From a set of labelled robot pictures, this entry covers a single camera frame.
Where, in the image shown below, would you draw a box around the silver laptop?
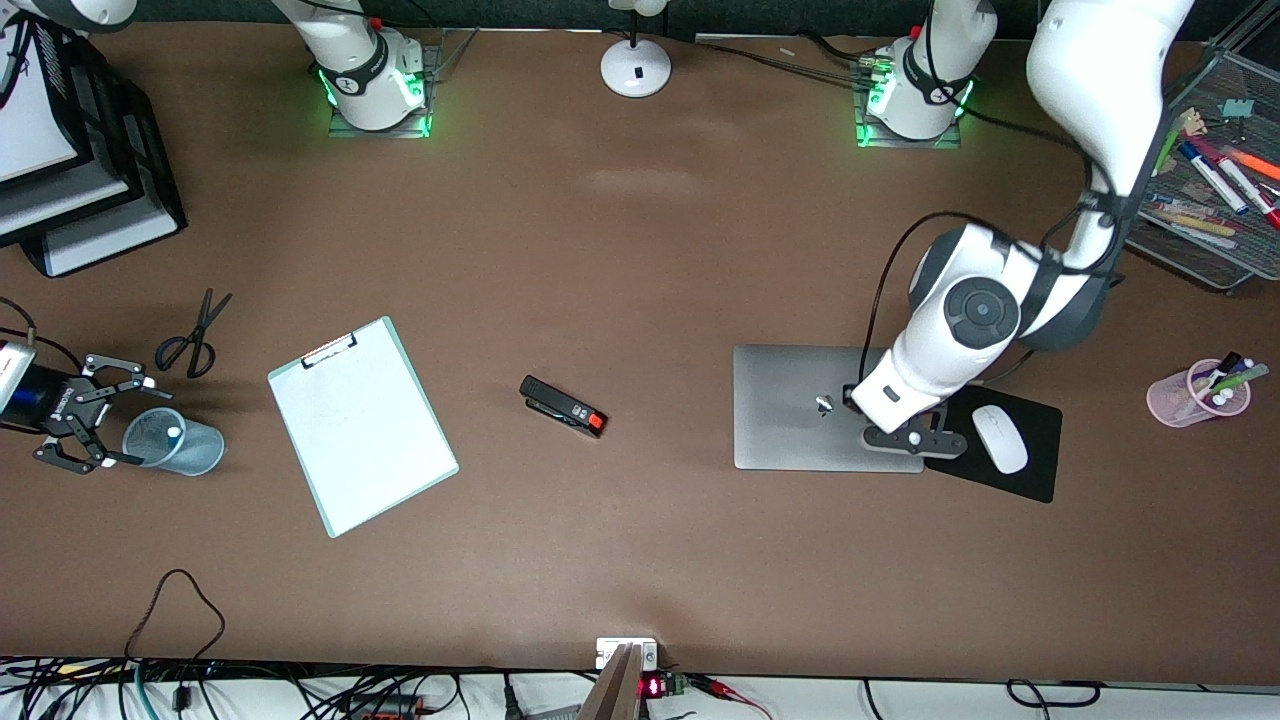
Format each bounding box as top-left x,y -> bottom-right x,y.
733,345 -> 926,473

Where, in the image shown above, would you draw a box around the yellow marker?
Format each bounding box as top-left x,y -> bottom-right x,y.
1160,208 -> 1238,239

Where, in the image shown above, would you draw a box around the blue capped white marker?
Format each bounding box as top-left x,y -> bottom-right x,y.
1177,140 -> 1251,216

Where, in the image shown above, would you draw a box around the red capped white marker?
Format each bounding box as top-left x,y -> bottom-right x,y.
1215,155 -> 1280,231

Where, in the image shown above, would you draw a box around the white computer mouse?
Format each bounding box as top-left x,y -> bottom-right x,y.
972,405 -> 1030,475

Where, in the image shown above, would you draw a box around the black scissors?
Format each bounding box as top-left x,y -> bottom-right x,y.
154,288 -> 234,380

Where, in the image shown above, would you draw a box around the blue mesh pen cup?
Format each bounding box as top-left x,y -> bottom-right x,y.
122,407 -> 226,477

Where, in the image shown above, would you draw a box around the black mouse pad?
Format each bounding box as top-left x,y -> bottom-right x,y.
924,385 -> 1063,504

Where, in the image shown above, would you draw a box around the mint green clipboard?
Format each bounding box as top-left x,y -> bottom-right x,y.
267,316 -> 461,539

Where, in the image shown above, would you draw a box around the pink mesh pen cup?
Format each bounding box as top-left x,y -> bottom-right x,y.
1147,358 -> 1253,429

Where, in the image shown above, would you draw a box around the black stacked document tray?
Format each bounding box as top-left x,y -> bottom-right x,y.
0,20 -> 188,279

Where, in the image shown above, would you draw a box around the white paper stack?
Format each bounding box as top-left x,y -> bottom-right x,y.
0,55 -> 79,186

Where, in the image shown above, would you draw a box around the white paper sheet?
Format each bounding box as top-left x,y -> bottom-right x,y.
272,322 -> 453,531

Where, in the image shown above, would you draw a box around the black stapler red tip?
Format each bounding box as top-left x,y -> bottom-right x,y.
519,375 -> 609,439

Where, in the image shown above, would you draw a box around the grey metal mesh tray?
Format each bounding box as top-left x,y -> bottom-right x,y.
1125,45 -> 1280,294

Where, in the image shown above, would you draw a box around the white socket box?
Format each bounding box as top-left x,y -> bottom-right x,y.
596,637 -> 659,671

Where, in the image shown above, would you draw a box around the white lamp base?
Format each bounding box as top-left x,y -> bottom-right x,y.
601,0 -> 673,99

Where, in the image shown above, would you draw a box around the orange highlighter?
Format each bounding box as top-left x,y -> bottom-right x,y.
1228,147 -> 1280,183

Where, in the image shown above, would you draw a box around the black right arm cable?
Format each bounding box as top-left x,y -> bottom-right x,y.
0,295 -> 83,373

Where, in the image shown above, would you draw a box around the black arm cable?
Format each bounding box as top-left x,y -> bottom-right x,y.
0,295 -> 83,373
864,208 -> 1113,393

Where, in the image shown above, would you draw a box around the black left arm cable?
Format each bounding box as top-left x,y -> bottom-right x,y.
864,208 -> 1113,393

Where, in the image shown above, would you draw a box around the black looped cable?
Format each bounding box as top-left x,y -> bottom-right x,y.
125,568 -> 226,666

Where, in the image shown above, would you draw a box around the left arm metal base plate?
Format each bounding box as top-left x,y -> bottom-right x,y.
855,55 -> 963,151

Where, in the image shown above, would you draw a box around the black coiled cable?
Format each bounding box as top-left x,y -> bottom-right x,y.
1005,678 -> 1103,720

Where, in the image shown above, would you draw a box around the red cable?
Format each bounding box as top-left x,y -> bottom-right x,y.
690,674 -> 773,720

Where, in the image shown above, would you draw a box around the black arm base cables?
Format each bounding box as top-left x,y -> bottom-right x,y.
695,32 -> 891,91

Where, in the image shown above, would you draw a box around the black cable bundle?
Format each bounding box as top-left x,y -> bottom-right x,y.
0,655 -> 471,720

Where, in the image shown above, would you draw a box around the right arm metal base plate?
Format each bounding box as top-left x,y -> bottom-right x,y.
328,42 -> 434,139

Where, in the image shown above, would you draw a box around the brown camera post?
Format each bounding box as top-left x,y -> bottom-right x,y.
578,643 -> 643,720

